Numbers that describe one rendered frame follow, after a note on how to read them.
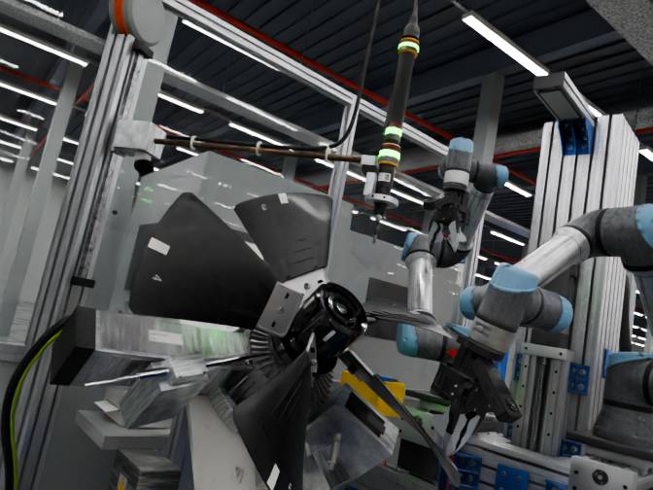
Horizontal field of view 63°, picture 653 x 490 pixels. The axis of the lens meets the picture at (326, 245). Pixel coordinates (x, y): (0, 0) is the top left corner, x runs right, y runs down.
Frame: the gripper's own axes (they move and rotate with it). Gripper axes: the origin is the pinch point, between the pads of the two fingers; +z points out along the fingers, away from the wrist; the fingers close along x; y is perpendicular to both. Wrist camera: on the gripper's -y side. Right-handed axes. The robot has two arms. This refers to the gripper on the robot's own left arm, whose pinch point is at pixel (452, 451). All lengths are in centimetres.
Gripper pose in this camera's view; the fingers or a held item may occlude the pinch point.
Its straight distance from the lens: 106.0
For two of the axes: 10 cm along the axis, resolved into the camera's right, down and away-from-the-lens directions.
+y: -5.4, -2.8, 7.9
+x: -7.6, -2.4, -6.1
